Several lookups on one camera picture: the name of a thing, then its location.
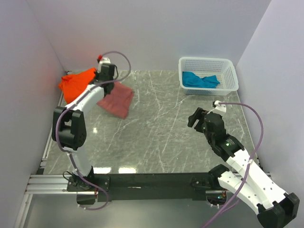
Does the salmon pink t-shirt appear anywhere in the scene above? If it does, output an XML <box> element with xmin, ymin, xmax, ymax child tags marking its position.
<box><xmin>97</xmin><ymin>82</ymin><xmax>134</xmax><ymax>119</ymax></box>

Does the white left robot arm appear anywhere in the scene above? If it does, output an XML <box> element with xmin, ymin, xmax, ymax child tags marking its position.
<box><xmin>52</xmin><ymin>59</ymin><xmax>118</xmax><ymax>191</ymax></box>

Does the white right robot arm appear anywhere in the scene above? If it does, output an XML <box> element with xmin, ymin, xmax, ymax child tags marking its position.
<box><xmin>188</xmin><ymin>104</ymin><xmax>300</xmax><ymax>228</ymax></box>

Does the blue t-shirt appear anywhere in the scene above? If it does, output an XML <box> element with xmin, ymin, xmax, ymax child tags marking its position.
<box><xmin>182</xmin><ymin>72</ymin><xmax>220</xmax><ymax>89</ymax></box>

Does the folded orange t-shirt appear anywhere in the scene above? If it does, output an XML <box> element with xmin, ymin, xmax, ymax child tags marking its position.
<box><xmin>58</xmin><ymin>68</ymin><xmax>96</xmax><ymax>104</ymax></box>

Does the white plastic basket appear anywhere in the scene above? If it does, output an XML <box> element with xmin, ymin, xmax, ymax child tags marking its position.
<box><xmin>178</xmin><ymin>57</ymin><xmax>239</xmax><ymax>96</ymax></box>

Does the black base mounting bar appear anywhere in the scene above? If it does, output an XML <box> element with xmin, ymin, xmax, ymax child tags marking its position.
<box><xmin>66</xmin><ymin>172</ymin><xmax>237</xmax><ymax>202</ymax></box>

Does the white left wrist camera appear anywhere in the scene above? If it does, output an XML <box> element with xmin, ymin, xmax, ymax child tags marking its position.
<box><xmin>97</xmin><ymin>55</ymin><xmax>111</xmax><ymax>71</ymax></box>

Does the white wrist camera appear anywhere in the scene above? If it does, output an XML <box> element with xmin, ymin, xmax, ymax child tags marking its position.
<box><xmin>97</xmin><ymin>55</ymin><xmax>111</xmax><ymax>71</ymax></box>
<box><xmin>211</xmin><ymin>100</ymin><xmax>227</xmax><ymax>115</ymax></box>

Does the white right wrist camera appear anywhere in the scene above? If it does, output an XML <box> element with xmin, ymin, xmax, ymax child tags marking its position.
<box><xmin>211</xmin><ymin>100</ymin><xmax>227</xmax><ymax>115</ymax></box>

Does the aluminium frame rail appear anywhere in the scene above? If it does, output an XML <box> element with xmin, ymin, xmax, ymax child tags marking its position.
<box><xmin>13</xmin><ymin>152</ymin><xmax>288</xmax><ymax>228</ymax></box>

